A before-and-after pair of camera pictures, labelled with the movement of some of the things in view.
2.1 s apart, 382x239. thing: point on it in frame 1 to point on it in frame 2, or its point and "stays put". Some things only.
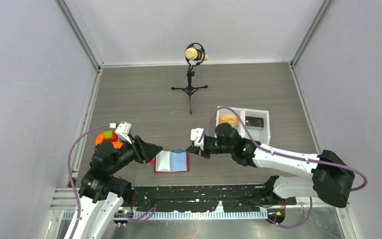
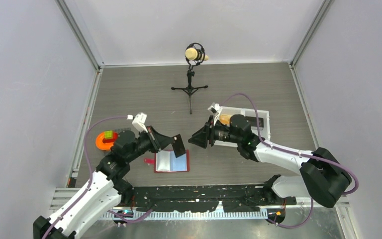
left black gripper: x=144 y=152 to x=163 y=140
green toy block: x=109 y=134 stays put
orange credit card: x=232 y=119 stays put
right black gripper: x=195 y=150 to x=200 y=138
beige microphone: x=192 y=54 stays put
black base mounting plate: x=204 y=198 stays put
